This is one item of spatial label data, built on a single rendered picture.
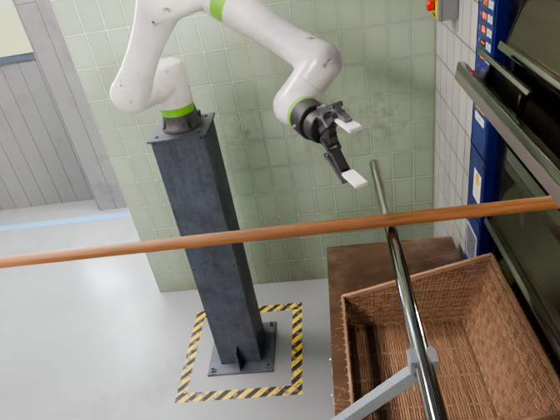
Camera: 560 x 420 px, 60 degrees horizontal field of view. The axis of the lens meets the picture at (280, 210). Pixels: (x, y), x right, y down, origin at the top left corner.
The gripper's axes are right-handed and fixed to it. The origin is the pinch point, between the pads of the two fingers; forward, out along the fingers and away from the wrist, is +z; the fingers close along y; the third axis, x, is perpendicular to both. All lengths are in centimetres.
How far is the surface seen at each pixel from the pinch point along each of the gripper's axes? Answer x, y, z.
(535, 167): -17.2, -5.2, 29.9
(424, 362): 11.2, 16.2, 39.3
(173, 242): 42.2, 15.0, -16.1
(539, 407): -22, 60, 36
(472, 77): -34.1, -5.3, -5.9
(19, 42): 96, 16, -315
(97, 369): 103, 137, -110
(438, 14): -69, 0, -66
